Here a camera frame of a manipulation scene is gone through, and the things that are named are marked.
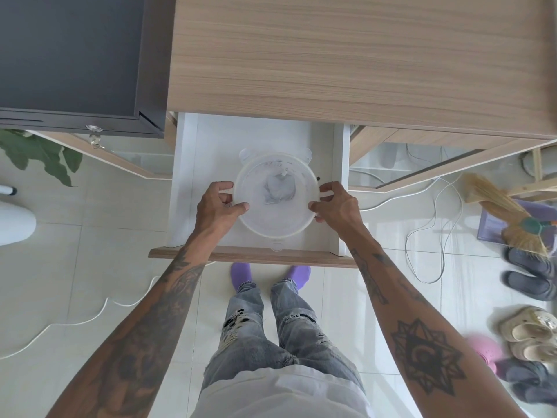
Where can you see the person's left hand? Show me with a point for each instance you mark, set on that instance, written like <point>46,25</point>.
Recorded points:
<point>213,213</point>

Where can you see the person's right hand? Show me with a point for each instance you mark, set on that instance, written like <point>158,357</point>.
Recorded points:
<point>343,211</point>

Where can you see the person's right thumb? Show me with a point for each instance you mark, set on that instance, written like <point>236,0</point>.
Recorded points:
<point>318,207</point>

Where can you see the person's left thumb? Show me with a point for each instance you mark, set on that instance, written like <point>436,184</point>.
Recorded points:
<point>240,208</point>

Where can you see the translucent round lidded container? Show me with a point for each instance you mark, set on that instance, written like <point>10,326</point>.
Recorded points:
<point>274,221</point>

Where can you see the person's left forearm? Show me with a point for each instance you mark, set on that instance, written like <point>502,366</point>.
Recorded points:
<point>148,317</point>

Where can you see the person's right forearm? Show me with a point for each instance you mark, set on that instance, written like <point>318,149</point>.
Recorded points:
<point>413,322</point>

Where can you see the grey item inside container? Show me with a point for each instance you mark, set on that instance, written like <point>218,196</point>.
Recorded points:
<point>280,189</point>

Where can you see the white drawer with wooden front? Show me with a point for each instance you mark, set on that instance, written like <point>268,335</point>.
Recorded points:
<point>196,169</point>

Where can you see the person's purple left sock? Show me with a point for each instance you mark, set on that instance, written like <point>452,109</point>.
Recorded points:
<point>241,276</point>

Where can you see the person's purple sock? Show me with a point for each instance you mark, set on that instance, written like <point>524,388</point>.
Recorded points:
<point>241,276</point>
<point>299,276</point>

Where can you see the person's purple right sock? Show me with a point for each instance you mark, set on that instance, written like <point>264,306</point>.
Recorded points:
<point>299,276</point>

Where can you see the ripped blue jeans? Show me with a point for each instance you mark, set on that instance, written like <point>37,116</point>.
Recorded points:
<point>300,330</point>

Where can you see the light wooden cabinet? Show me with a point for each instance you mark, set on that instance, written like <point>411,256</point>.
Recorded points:
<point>348,60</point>

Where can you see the silver keys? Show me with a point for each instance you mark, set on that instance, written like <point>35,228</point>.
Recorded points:
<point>94,137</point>

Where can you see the lavender dustpan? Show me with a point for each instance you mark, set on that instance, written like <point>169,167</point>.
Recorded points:
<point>489,226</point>

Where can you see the straw broom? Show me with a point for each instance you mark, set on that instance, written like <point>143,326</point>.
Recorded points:
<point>509,213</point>

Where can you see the white shirt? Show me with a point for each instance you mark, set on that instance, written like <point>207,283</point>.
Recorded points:
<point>278,396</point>

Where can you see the green leafy plant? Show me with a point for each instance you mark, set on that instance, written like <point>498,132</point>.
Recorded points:
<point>39,154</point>

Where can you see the dark grey slipper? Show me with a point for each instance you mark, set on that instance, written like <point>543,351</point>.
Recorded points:
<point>526,286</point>
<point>528,262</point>

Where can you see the pink clog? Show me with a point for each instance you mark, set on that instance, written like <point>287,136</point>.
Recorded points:
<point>483,352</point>

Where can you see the light wooden rack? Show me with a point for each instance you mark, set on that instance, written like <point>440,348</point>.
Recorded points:
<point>539,182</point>

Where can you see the white rounded appliance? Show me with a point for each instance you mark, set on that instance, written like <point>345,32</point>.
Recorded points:
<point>13,221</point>

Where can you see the dark grey metal box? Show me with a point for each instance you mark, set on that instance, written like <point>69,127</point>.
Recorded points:
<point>69,52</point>

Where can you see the beige clog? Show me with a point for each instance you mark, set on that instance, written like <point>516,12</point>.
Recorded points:
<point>535,350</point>
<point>526,324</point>

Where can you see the grey slide sandal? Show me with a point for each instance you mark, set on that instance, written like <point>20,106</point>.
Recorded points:
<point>537,391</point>
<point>520,370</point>

